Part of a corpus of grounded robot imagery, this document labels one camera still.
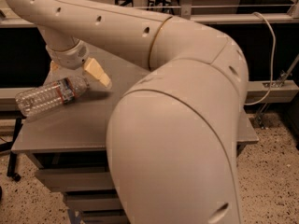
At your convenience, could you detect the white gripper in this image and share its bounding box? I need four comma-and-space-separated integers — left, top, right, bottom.
46, 40, 112, 90

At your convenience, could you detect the clear plastic water bottle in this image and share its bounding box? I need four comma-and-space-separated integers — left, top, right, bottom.
15, 77, 89, 118

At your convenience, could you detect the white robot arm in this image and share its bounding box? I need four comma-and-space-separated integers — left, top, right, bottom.
7, 0, 249, 224

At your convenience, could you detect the grey drawer cabinet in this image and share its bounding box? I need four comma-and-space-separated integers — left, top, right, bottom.
11, 24, 260, 224

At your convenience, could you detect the grey metal railing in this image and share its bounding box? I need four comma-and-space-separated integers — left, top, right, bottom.
0, 0, 299, 29

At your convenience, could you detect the black stand leg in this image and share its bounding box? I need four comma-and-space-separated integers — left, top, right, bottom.
7, 118, 23, 183

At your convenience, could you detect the top grey drawer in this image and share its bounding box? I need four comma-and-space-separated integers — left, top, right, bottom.
36, 167, 114, 192

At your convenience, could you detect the grey drawer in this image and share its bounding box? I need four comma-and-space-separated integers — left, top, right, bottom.
36, 167, 114, 192
82, 209, 130, 224
64, 189, 122, 211

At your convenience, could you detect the middle grey drawer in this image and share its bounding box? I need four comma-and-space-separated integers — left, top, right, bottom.
64, 189, 122, 211

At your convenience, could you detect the bottom grey drawer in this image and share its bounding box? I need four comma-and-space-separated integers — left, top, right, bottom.
82, 209, 130, 224

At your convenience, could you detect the white cable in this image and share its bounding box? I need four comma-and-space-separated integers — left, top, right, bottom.
244, 11, 277, 106

